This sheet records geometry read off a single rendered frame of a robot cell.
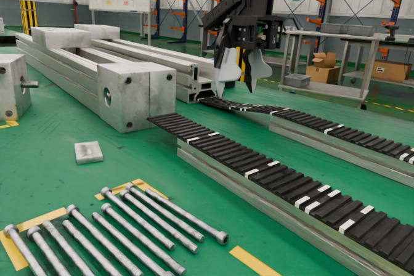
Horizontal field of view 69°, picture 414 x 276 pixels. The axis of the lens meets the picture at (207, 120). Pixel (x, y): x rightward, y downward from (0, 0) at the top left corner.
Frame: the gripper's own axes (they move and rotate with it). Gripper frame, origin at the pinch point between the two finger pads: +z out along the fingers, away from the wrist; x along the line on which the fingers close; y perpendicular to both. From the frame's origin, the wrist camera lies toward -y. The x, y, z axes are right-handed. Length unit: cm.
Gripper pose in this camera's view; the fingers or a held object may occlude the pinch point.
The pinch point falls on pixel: (234, 89)
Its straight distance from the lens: 61.0
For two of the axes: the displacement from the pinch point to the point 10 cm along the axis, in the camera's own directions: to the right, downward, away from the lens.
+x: 7.8, -1.6, 6.1
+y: 6.3, 2.9, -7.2
